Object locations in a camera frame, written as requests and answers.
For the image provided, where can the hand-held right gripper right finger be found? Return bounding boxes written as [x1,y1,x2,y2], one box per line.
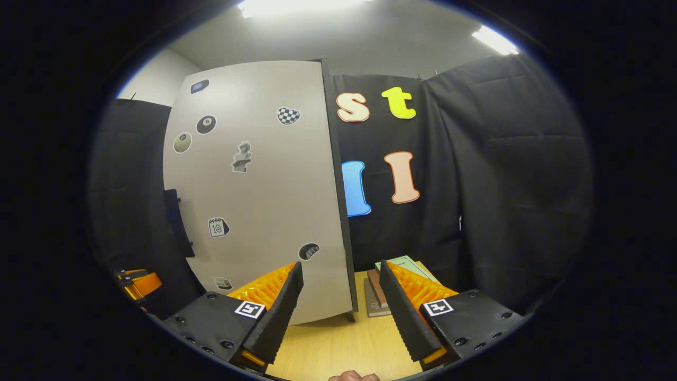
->
[379,259,530,372]

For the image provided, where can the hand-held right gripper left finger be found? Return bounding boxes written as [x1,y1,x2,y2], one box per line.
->
[162,260,305,375]

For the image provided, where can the black door handle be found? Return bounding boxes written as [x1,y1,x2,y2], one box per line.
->
[163,188,196,259]

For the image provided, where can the white cabinet door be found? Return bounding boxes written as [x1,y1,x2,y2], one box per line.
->
[162,60,354,325]

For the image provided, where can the grey book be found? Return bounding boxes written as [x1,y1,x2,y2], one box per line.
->
[363,277,393,319]

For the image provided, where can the brown book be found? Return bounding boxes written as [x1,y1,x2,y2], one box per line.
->
[367,269,391,311]

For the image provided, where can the green booklet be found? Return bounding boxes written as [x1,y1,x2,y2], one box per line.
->
[374,255,441,284]

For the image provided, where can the black backdrop cloth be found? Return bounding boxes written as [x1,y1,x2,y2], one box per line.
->
[86,53,594,319]

